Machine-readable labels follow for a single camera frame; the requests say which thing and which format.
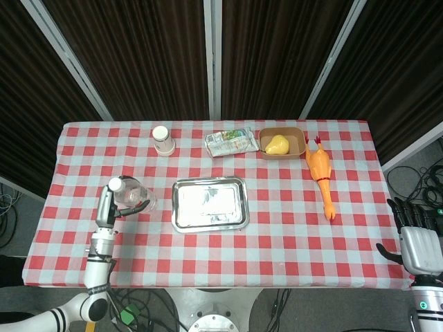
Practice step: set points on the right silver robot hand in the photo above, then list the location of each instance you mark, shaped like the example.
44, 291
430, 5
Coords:
417, 242

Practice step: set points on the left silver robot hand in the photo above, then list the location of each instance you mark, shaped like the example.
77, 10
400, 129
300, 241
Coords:
105, 207

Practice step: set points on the transparent plastic bottle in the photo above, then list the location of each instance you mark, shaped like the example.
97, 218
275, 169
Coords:
133, 195

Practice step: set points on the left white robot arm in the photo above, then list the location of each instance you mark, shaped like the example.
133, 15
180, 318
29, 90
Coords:
93, 269

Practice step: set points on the robot base column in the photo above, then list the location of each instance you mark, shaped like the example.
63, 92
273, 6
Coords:
214, 314

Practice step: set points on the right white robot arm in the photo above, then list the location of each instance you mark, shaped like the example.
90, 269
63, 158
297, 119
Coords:
427, 304

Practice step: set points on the white paper cup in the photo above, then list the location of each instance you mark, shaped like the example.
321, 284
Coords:
163, 141

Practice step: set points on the silver metal tray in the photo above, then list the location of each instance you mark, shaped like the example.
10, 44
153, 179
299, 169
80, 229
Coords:
209, 204

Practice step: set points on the green connector box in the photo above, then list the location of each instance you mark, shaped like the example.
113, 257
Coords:
129, 314

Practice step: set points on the red white checkered tablecloth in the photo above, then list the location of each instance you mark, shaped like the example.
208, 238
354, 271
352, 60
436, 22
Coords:
214, 242

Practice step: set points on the orange rubber chicken toy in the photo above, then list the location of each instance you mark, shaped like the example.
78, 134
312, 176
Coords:
320, 169

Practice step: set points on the crumpled snack packet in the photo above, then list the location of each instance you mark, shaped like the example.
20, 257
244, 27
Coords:
231, 141

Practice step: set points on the brown paper bowl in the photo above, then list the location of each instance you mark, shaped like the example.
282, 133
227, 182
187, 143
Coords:
282, 142

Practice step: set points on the yellow pear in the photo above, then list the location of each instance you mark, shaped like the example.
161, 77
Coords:
277, 145

